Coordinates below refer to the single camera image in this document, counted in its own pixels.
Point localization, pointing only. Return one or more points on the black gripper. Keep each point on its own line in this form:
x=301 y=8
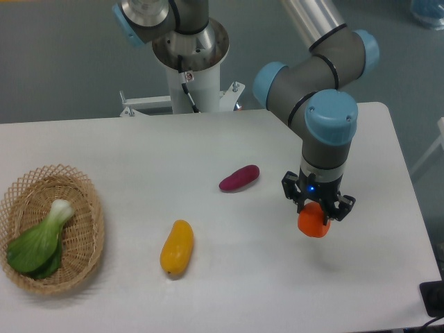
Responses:
x=306 y=187

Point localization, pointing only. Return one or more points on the orange fruit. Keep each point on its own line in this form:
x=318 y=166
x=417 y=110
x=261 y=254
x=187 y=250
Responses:
x=311 y=219

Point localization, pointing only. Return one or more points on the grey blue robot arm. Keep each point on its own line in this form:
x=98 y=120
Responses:
x=308 y=98

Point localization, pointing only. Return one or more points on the woven bamboo basket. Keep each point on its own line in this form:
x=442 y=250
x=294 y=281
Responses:
x=28 y=200

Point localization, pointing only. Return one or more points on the purple sweet potato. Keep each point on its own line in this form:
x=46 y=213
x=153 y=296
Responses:
x=240 y=178

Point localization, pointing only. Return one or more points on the yellow mango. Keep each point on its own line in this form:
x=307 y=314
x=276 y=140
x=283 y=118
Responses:
x=177 y=249

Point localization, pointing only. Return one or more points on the black device at edge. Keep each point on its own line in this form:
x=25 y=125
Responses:
x=432 y=297

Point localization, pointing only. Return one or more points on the blue plastic bag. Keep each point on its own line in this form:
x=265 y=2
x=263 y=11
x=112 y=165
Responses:
x=428 y=12

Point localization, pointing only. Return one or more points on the green bok choy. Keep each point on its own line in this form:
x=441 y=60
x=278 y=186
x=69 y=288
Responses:
x=37 y=252

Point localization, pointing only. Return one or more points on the white furniture frame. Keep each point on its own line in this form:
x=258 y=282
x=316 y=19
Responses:
x=430 y=156

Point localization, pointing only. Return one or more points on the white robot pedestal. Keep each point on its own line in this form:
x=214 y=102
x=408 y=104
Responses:
x=192 y=64

